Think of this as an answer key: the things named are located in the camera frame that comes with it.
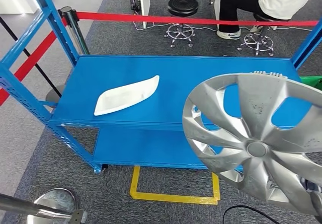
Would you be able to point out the blue metal shelf rack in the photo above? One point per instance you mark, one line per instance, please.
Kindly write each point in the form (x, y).
(151, 99)

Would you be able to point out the grey metal bracket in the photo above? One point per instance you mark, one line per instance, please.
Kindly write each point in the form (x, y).
(78, 217)

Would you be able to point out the green plastic crate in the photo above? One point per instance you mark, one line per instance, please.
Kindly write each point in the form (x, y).
(313, 81)

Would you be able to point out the black stool with chrome base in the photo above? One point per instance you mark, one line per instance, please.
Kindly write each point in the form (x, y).
(259, 16)
(182, 5)

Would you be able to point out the red barrier belt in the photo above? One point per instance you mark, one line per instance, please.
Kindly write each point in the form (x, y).
(201, 20)
(32, 60)

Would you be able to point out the silver plastic wheel hubcap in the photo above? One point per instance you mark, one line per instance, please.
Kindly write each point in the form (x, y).
(256, 115)

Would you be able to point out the white curved plastic car part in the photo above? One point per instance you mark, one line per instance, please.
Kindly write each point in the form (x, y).
(125, 95)

